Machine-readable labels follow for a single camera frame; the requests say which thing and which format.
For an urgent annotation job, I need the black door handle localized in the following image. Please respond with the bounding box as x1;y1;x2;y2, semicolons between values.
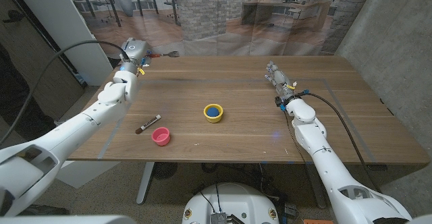
2;9;25;24

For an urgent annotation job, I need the fork with red handle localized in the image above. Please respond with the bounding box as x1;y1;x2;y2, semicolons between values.
150;50;181;59

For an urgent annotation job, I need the light grey table leg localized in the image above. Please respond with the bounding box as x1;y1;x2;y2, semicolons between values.
136;162;156;206

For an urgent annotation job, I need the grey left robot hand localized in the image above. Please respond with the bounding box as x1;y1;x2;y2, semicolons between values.
119;36;153;76

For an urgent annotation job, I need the printed office backdrop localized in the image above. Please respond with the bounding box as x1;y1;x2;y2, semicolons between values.
63;0;377;57

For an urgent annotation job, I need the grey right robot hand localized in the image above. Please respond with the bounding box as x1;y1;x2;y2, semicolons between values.
265;60;298;106

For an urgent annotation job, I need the yellow cup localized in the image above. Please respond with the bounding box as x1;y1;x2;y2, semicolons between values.
203;103;224;124

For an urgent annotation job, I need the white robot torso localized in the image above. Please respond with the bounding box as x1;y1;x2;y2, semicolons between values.
182;182;280;224

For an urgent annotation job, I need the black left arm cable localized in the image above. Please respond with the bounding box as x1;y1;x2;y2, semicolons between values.
0;40;131;144

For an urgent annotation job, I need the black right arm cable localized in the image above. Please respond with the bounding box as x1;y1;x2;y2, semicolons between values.
299;91;379;192

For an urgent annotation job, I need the brown and white marker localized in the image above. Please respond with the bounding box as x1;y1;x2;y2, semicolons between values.
135;114;162;135

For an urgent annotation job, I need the black round fan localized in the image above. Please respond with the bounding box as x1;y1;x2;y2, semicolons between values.
153;162;179;181

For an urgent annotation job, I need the pink cup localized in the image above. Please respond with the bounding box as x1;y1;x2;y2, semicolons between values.
151;126;171;147

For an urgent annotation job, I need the dark grey table leg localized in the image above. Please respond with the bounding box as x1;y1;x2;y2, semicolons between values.
304;163;327;210

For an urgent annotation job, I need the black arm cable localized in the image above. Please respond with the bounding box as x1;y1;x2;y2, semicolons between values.
299;91;379;192
0;40;131;144

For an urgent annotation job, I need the white wall panel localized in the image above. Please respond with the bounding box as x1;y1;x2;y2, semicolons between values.
9;0;114;86

